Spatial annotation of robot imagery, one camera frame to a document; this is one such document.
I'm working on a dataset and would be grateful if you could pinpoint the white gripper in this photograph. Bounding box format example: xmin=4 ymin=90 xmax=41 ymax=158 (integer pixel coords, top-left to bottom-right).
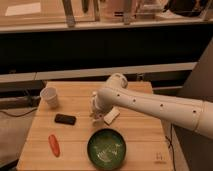
xmin=90 ymin=92 xmax=105 ymax=118

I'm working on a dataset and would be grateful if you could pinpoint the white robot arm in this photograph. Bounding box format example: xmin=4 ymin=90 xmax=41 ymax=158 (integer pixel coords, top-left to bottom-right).
xmin=91 ymin=73 xmax=213 ymax=139

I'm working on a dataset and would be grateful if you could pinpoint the green ceramic bowl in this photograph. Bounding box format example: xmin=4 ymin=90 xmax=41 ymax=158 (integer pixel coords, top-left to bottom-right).
xmin=87 ymin=128 xmax=127 ymax=171

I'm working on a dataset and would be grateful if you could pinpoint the black rectangular phone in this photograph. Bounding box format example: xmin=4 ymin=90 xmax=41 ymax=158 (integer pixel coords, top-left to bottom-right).
xmin=55 ymin=114 xmax=76 ymax=125

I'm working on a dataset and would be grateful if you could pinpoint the white paper cup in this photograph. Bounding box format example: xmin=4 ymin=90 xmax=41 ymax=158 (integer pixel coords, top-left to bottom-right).
xmin=40 ymin=87 xmax=59 ymax=109

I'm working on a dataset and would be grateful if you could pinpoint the orange carrot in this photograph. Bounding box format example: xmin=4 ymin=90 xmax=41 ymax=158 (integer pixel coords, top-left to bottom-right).
xmin=48 ymin=135 xmax=60 ymax=157

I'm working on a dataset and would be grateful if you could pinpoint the black cable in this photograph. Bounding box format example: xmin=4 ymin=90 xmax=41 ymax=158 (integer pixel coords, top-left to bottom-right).
xmin=0 ymin=105 xmax=38 ymax=118

